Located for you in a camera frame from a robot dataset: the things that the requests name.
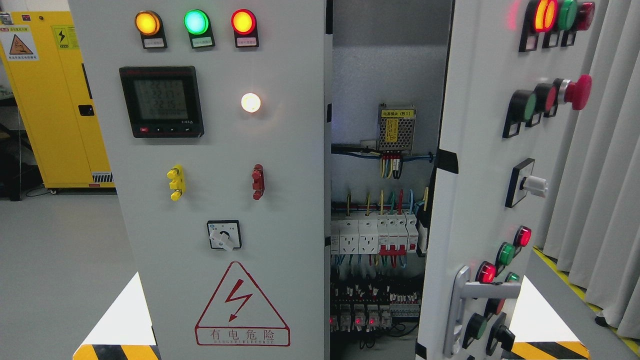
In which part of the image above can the grey cabinet door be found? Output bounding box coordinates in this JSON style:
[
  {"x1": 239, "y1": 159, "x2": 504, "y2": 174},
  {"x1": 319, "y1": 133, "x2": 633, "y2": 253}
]
[
  {"x1": 68, "y1": 0, "x2": 330, "y2": 360},
  {"x1": 415, "y1": 0, "x2": 608, "y2": 360}
]

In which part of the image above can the white breaker socket row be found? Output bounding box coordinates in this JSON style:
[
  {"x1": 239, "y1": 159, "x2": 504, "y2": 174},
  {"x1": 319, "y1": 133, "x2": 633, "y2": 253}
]
[{"x1": 330, "y1": 212, "x2": 419, "y2": 256}]

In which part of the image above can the metal mesh power supply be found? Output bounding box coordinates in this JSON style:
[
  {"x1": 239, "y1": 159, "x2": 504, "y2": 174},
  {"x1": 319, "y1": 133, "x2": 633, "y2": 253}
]
[{"x1": 375, "y1": 103, "x2": 417, "y2": 156}]

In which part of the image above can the white lit indicator lamp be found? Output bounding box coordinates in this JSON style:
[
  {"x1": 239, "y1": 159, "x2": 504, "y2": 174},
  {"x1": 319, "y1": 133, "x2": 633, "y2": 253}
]
[{"x1": 240, "y1": 92, "x2": 262, "y2": 114}]

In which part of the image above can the lower relay terminal row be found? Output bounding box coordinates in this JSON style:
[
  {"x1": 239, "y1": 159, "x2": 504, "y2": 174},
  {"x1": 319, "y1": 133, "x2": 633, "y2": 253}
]
[{"x1": 328, "y1": 275, "x2": 424, "y2": 333}]

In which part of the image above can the red electric danger sticker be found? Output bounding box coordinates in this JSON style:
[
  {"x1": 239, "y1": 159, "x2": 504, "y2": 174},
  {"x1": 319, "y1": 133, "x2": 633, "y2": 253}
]
[{"x1": 194, "y1": 260, "x2": 291, "y2": 347}]

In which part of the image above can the black digital power meter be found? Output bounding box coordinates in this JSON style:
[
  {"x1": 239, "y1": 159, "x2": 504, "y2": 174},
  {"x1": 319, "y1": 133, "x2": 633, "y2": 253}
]
[{"x1": 119, "y1": 65, "x2": 205, "y2": 139}]

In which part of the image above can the red indicator lamp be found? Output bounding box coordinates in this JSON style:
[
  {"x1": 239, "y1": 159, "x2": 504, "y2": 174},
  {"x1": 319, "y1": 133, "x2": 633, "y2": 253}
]
[{"x1": 230, "y1": 8, "x2": 259, "y2": 48}]

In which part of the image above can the green indicator lamp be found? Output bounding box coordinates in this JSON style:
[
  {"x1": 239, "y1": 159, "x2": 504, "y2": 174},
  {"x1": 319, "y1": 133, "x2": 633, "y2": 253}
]
[{"x1": 183, "y1": 9, "x2": 216, "y2": 49}]

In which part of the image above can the yellow indicator lamp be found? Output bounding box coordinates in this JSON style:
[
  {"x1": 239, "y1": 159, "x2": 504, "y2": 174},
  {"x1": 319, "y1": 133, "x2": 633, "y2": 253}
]
[{"x1": 134, "y1": 10, "x2": 168, "y2": 50}]

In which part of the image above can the red emergency stop button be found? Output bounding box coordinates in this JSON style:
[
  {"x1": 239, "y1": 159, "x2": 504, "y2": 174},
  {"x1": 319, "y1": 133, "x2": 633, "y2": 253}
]
[{"x1": 553, "y1": 74, "x2": 593, "y2": 111}]

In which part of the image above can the grey curtain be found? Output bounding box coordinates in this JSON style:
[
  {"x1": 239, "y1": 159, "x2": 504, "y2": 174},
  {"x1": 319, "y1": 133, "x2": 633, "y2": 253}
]
[{"x1": 542, "y1": 0, "x2": 640, "y2": 339}]

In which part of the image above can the yellow safety storage cabinet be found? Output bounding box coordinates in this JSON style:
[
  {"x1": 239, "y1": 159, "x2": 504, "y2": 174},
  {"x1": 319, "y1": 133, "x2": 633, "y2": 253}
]
[{"x1": 1, "y1": 11, "x2": 115, "y2": 191}]

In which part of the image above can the red terminal post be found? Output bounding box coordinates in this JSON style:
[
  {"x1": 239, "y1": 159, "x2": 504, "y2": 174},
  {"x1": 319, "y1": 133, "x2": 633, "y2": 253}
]
[{"x1": 251, "y1": 164, "x2": 265, "y2": 201}]

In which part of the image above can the black white rotary selector switch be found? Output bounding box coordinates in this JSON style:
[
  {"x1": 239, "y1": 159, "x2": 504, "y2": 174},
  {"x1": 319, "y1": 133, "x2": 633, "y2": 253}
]
[{"x1": 206, "y1": 219, "x2": 243, "y2": 252}]

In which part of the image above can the yellow terminal post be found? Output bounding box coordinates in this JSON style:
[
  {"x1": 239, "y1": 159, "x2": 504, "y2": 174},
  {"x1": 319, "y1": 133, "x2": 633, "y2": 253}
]
[{"x1": 166, "y1": 164, "x2": 186, "y2": 202}]

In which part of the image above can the silver door handle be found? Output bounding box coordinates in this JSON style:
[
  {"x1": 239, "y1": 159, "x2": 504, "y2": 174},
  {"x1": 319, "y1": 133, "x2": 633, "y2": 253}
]
[{"x1": 443, "y1": 265, "x2": 522, "y2": 359}]

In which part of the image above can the white knob selector switch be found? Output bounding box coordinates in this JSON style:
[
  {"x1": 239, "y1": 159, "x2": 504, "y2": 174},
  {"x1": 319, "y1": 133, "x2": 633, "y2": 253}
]
[{"x1": 504, "y1": 158, "x2": 549, "y2": 208}]

